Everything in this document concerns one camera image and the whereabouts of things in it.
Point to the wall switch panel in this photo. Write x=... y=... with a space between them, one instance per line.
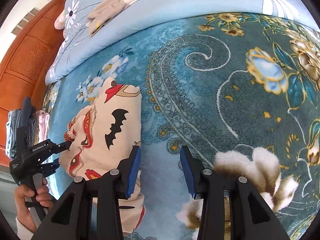
x=24 y=21

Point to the light blue folded garment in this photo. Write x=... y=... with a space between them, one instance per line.
x=12 y=124

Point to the beige cloth on quilt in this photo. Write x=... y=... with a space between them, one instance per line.
x=104 y=12

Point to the orange wooden headboard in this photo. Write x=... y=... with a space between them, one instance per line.
x=25 y=64

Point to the light blue daisy quilt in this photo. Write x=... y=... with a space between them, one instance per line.
x=83 y=39

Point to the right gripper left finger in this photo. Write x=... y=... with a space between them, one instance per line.
x=70 y=217

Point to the teal floral plush blanket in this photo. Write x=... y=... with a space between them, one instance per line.
x=241 y=90

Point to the person left hand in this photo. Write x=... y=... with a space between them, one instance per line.
x=25 y=222

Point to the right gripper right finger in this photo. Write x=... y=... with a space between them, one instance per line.
x=251 y=217

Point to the pink floral pillow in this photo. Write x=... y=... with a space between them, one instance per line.
x=59 y=23

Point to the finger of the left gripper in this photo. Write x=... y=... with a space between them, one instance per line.
x=49 y=168
x=63 y=146

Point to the cream cartoon print garment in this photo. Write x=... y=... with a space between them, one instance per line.
x=103 y=133

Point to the dark navy folded garment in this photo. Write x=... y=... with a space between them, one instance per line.
x=28 y=122

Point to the pink folded garment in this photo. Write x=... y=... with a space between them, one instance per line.
x=42 y=126

